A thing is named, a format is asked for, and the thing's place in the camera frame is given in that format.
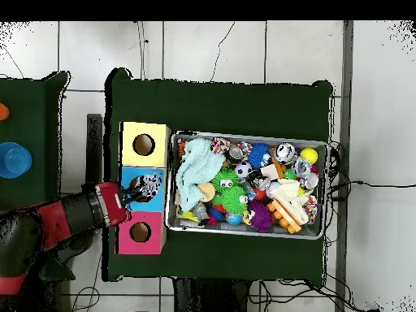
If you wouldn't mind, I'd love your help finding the black power cable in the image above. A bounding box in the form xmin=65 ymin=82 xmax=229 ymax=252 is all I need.
xmin=327 ymin=180 xmax=416 ymax=202

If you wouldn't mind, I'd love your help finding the mint green cloth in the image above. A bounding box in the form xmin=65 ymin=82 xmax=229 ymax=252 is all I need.
xmin=175 ymin=137 xmax=226 ymax=213

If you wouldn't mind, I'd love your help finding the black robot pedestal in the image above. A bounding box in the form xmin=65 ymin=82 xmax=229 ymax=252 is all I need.
xmin=173 ymin=278 xmax=251 ymax=312

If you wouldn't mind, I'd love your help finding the black flat panel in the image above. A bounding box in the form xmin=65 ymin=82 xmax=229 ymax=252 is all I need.
xmin=85 ymin=113 xmax=104 ymax=187

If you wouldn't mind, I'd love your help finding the black cable bundle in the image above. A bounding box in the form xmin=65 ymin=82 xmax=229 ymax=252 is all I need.
xmin=248 ymin=279 xmax=381 ymax=312

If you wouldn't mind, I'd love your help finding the purple spiky toy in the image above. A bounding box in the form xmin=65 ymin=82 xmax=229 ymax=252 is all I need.
xmin=247 ymin=199 xmax=274 ymax=233

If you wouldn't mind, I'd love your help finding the green fuzzy toy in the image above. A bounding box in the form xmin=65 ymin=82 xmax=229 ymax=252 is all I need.
xmin=220 ymin=185 xmax=249 ymax=215

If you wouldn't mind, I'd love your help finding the shallow wire mesh bin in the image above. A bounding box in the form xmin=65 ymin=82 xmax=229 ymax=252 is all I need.
xmin=164 ymin=130 xmax=329 ymax=241

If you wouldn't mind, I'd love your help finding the small soccer ball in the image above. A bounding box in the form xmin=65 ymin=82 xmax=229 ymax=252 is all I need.
xmin=234 ymin=161 xmax=254 ymax=180

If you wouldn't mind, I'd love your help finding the cream knitted cloth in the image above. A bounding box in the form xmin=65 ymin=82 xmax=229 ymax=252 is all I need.
xmin=270 ymin=178 xmax=310 ymax=226

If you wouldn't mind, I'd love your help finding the crushed clear plastic bottle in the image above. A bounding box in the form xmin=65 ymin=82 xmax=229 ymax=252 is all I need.
xmin=129 ymin=173 xmax=163 ymax=203

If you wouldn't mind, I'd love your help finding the orange toy building block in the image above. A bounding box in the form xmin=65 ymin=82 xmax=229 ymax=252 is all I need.
xmin=266 ymin=198 xmax=302 ymax=235

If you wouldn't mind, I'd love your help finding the blue fuzzy toy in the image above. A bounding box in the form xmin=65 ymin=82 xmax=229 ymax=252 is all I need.
xmin=247 ymin=142 xmax=271 ymax=171

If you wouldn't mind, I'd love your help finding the blue plastic cup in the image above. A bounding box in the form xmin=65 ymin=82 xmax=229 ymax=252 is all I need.
xmin=0 ymin=141 xmax=33 ymax=180

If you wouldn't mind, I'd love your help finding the wooden box with three holes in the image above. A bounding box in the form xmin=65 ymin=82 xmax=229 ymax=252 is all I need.
xmin=115 ymin=121 xmax=172 ymax=256

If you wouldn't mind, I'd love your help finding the yellow ball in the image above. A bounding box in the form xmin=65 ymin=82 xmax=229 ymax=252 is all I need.
xmin=299 ymin=147 xmax=319 ymax=166

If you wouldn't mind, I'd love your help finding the dark green table cloth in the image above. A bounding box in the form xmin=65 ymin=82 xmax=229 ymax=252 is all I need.
xmin=0 ymin=71 xmax=76 ymax=281
xmin=103 ymin=67 xmax=334 ymax=288

